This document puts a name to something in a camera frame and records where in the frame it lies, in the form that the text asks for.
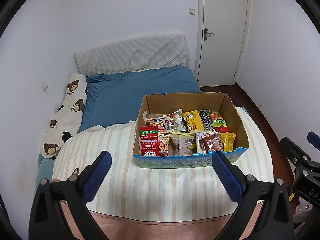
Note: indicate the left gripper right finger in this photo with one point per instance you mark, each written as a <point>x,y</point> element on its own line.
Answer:
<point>275,219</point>

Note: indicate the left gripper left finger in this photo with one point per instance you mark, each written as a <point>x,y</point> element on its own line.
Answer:
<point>47,219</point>

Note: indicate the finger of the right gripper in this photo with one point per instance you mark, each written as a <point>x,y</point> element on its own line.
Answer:
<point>296,156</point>
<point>314,140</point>

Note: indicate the yellow chip bag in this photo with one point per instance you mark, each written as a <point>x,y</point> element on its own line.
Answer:
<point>227,140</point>

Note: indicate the red small snack bag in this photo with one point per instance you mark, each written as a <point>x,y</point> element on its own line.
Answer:
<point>222,129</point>

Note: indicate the brown snack packet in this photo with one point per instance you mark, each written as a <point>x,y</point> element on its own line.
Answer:
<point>212,142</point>

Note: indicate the red long snack packet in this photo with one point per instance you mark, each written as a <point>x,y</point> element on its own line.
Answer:
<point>149,141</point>

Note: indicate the cream striped blanket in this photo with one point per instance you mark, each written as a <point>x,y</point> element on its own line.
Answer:
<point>152,195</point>

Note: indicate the bear print white pillow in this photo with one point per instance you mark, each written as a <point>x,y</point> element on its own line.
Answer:
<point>67,120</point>

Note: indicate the green fruit candy bag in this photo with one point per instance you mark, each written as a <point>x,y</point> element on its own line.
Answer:
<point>216,119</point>

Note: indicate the black striped snack bag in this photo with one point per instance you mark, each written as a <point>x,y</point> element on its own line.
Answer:
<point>206,120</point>

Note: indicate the large yellow snack bag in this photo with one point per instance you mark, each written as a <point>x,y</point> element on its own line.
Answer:
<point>193,121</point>

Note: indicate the beige barcode snack packet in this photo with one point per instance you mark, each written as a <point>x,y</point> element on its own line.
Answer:
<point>184,143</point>

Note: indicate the blue bed sheet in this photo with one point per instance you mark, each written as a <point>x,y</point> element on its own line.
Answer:
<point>116,98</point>

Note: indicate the cardboard box blue outside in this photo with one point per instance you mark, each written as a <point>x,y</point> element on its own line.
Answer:
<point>156,105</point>

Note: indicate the panda orange seed bag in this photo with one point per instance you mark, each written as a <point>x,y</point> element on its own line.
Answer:
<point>163,136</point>

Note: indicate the cookie white packet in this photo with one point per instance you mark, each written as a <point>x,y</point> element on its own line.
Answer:
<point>177,116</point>

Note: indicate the white portrait snack packet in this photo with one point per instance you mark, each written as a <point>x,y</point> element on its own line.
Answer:
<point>170,125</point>

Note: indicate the white door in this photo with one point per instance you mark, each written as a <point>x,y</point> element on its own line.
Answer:
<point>218,59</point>

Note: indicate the grey padded headboard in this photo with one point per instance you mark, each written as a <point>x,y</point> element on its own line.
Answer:
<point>135,55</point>

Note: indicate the wall socket left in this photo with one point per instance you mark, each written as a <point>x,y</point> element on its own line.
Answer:
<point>44,86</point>

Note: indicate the door handle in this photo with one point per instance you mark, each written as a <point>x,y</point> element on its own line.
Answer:
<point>206,33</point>

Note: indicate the wall light switch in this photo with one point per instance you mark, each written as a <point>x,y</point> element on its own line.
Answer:
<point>192,11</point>

